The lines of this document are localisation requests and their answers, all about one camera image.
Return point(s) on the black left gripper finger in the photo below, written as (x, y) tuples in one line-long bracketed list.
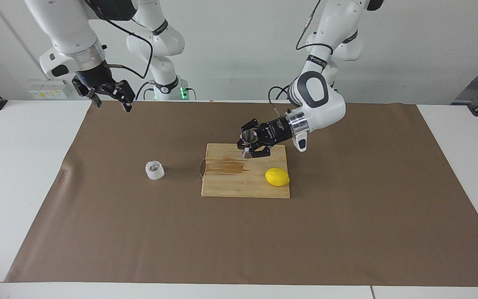
[(259, 150), (255, 124)]

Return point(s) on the clear textured glass cup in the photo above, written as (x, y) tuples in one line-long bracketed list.
[(154, 170)]

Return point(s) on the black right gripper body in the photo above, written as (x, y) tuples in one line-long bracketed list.
[(98, 77)]

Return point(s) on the steel double jigger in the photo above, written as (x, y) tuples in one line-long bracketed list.
[(249, 136)]

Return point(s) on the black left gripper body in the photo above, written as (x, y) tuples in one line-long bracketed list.
[(276, 129)]

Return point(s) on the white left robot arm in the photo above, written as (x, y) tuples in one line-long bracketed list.
[(326, 104)]

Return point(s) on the brown paper table mat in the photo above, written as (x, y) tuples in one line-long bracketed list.
[(139, 232)]

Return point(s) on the white wall power outlet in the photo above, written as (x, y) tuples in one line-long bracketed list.
[(46, 92)]

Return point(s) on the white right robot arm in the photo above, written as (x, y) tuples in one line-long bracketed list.
[(64, 29)]

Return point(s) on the yellow lemon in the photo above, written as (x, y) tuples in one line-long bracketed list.
[(277, 177)]

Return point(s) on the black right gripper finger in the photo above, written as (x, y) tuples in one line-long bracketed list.
[(91, 93), (123, 93)]

